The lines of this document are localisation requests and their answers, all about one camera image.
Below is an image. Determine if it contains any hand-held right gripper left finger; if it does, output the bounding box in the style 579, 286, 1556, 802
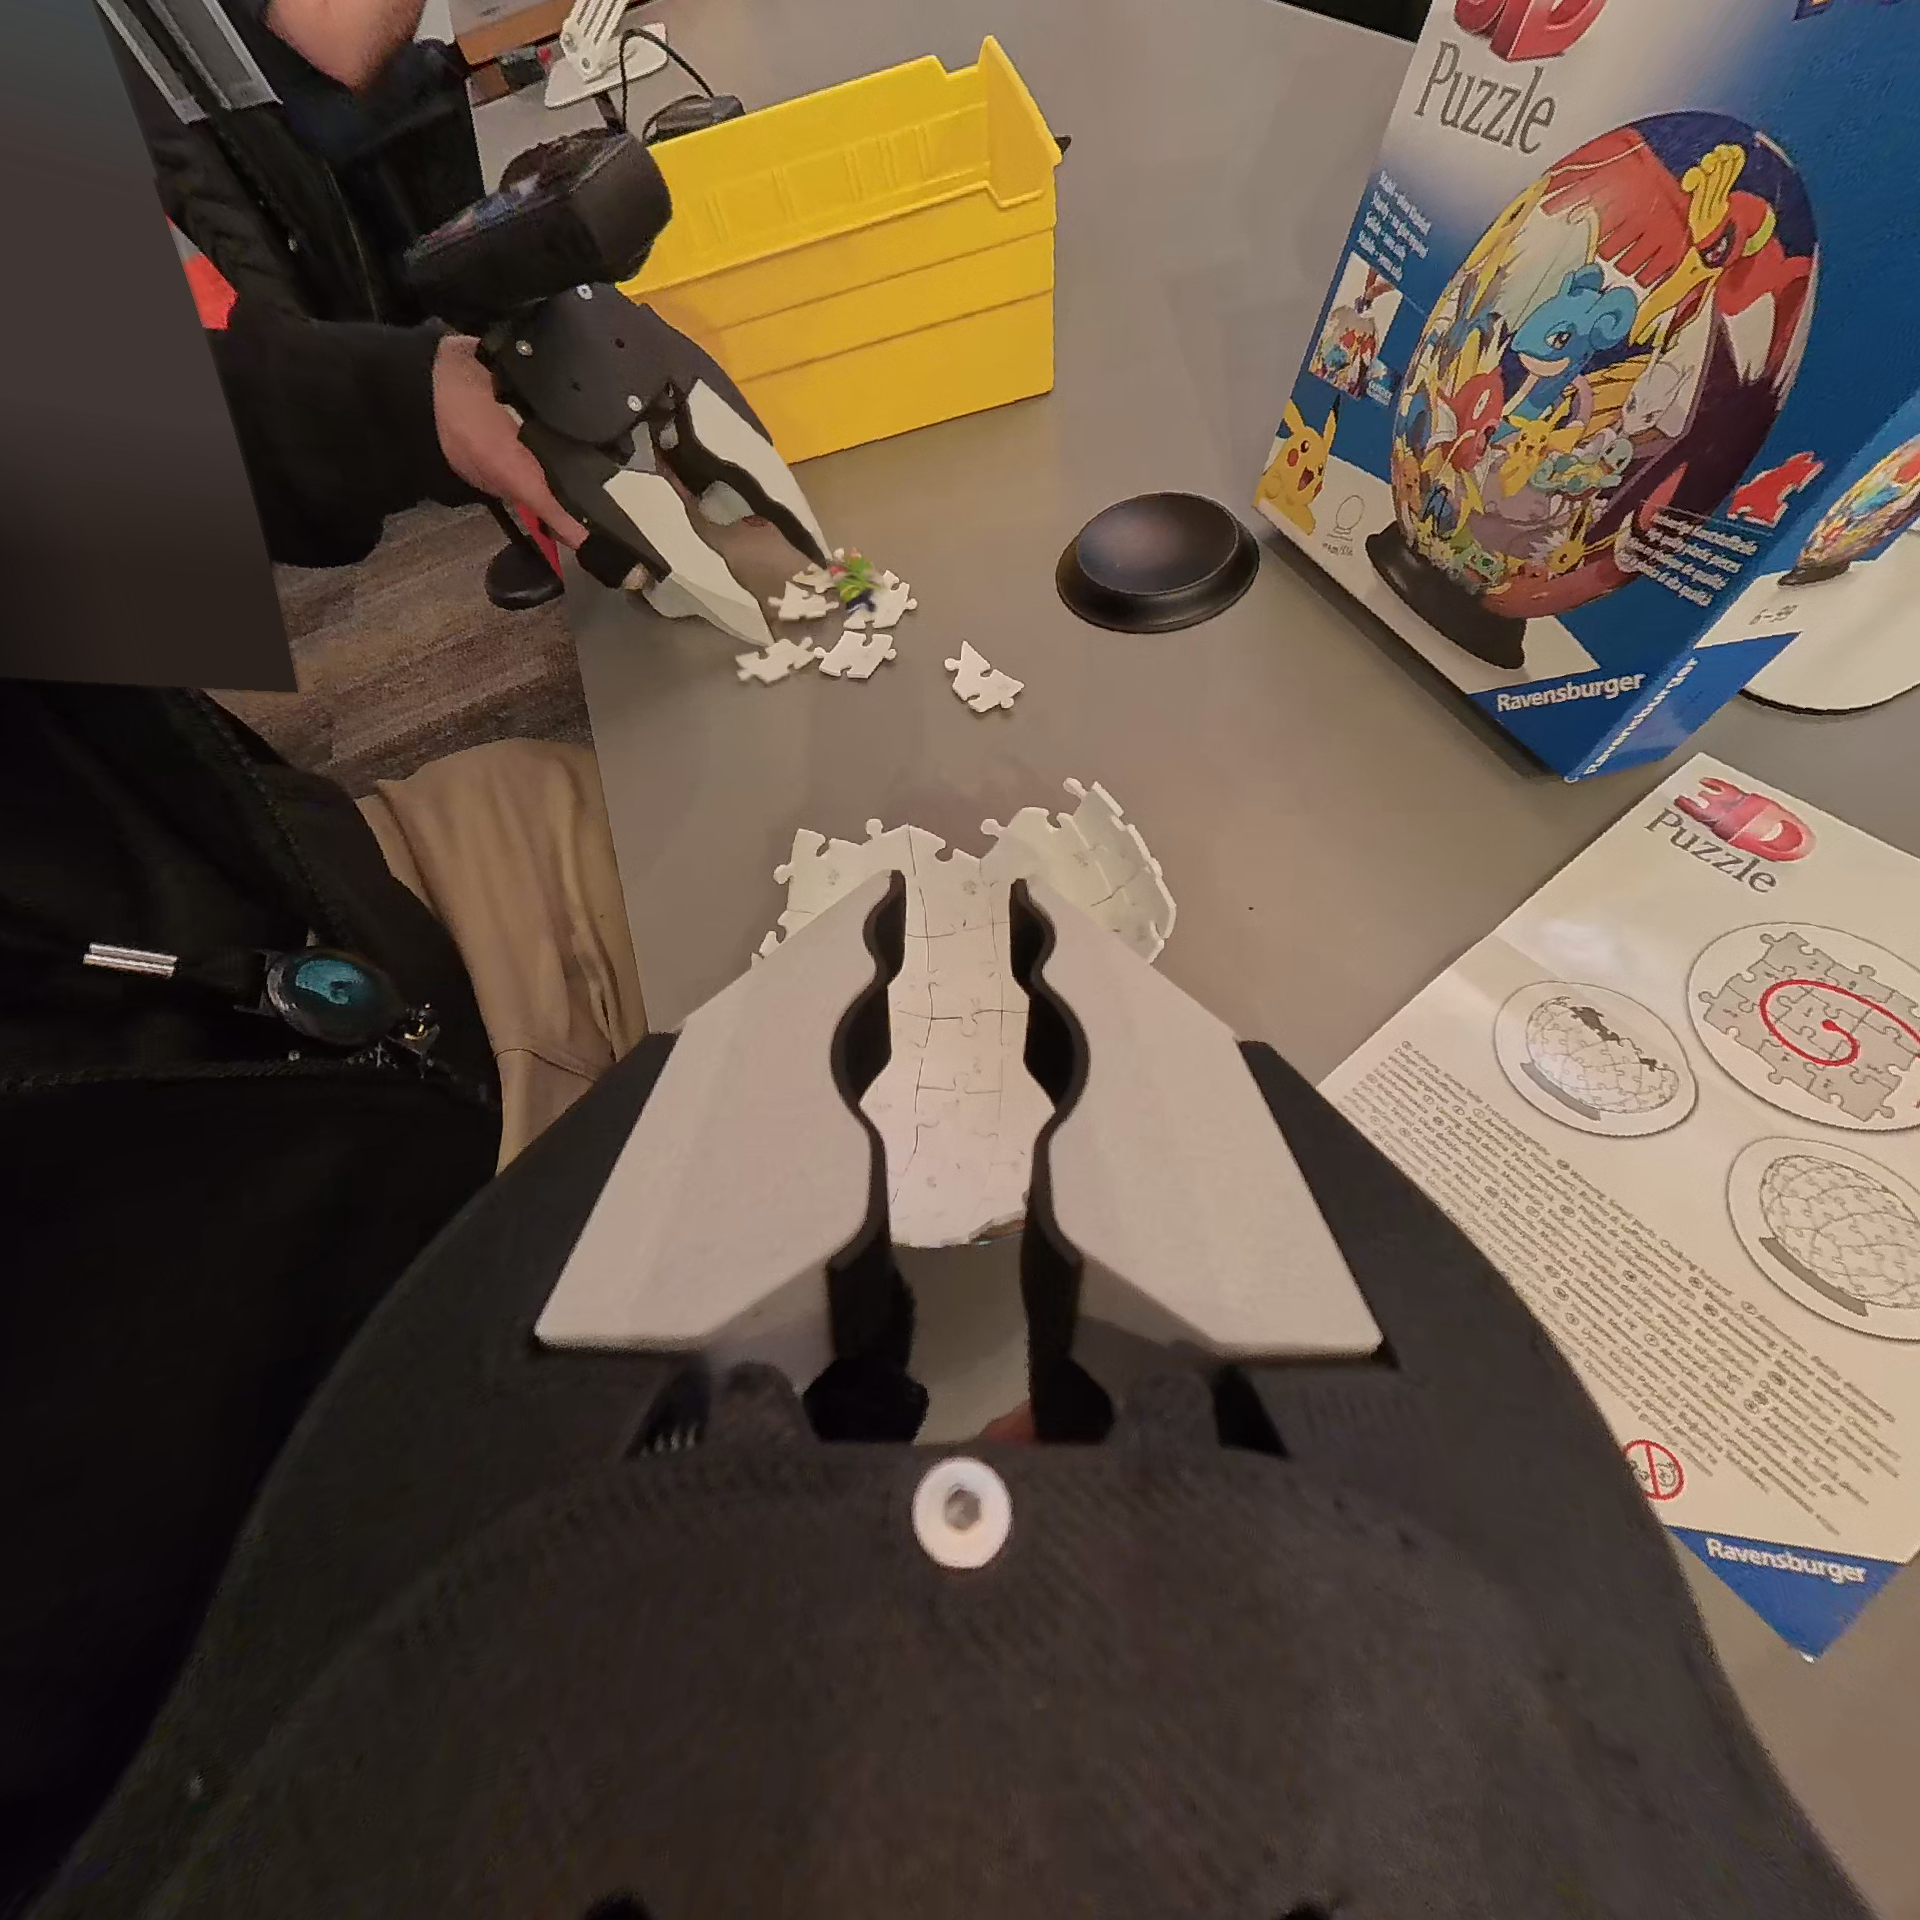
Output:
535, 871, 922, 1432

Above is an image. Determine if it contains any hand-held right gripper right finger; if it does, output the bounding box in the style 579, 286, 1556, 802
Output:
1009, 879, 1385, 1432

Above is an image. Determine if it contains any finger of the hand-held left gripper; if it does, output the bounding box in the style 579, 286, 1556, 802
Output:
599, 465, 781, 650
688, 383, 835, 572

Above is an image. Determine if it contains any pile of puzzle pieces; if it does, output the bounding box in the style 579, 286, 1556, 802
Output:
731, 546, 1028, 721

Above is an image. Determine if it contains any partly built white puzzle ball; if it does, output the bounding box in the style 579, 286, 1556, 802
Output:
751, 778, 1180, 1251

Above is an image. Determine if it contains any person's left forearm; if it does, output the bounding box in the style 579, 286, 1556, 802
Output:
201, 306, 452, 572

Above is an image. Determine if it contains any black round ball stand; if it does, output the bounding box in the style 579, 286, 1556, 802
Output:
1055, 491, 1263, 633

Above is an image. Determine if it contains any blue cartoon puzzle box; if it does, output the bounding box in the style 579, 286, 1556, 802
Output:
1252, 0, 1920, 782

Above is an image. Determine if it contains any person's left hand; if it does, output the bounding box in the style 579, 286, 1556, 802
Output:
432, 334, 589, 550

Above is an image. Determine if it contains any yellow plastic bin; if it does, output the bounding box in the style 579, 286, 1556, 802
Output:
616, 38, 1066, 465

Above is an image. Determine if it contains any folded paper instruction leaflet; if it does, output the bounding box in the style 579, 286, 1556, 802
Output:
1316, 751, 1920, 1659

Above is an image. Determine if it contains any white desk device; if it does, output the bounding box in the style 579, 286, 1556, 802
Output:
545, 0, 671, 110

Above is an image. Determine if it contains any white flat board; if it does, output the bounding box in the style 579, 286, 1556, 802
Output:
1740, 434, 1920, 713

